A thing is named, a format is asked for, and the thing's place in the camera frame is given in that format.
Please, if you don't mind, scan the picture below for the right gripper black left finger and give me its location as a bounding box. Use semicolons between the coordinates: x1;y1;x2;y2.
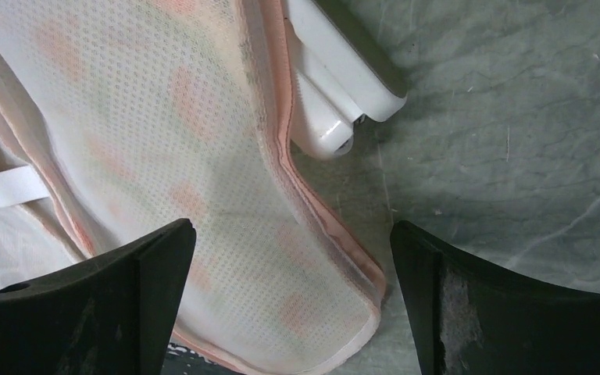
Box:
0;219;196;374

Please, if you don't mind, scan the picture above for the white plastic clip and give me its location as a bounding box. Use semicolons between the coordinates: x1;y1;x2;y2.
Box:
282;0;408;160

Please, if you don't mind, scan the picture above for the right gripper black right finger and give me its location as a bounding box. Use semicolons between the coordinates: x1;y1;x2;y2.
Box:
390;221;600;374

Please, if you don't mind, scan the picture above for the pink floral mesh laundry bag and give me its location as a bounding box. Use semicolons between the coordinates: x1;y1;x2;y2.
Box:
0;1;386;374

